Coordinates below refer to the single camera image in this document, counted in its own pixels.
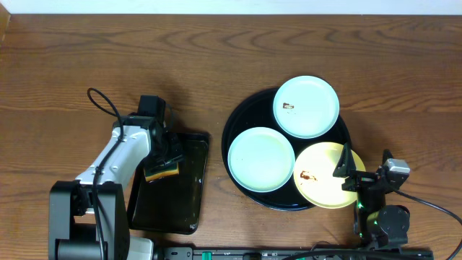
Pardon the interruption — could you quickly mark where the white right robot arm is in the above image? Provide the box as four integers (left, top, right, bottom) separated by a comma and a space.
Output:
333, 143, 411, 249

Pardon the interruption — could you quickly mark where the black round tray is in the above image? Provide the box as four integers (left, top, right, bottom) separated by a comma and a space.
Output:
221, 88, 351, 211

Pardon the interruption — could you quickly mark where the green and yellow sponge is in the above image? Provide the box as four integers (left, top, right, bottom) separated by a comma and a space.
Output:
144, 162, 179, 182

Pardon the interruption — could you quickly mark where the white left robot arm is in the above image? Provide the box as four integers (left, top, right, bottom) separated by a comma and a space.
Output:
48, 115, 169, 259

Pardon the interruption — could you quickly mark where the black rectangular tray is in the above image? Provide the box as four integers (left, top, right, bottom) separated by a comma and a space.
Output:
127, 133, 209, 235

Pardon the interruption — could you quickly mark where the green plate with stain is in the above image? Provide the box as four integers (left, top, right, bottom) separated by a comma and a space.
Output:
272, 76, 340, 139

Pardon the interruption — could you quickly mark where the yellow plate with stain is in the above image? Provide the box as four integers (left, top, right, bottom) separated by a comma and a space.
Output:
293, 142, 357, 209

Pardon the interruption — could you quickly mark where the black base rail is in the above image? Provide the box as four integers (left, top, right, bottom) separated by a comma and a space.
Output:
152, 246, 435, 260

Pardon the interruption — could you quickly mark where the light green plate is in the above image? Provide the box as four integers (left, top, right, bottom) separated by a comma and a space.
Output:
227, 127, 295, 193

